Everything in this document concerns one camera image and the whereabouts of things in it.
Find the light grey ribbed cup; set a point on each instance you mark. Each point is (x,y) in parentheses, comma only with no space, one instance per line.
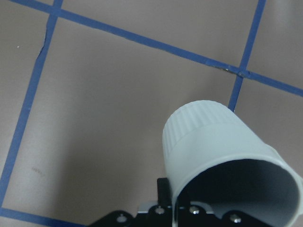
(211,156)

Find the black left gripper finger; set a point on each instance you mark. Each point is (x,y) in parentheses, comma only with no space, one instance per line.
(164,193)

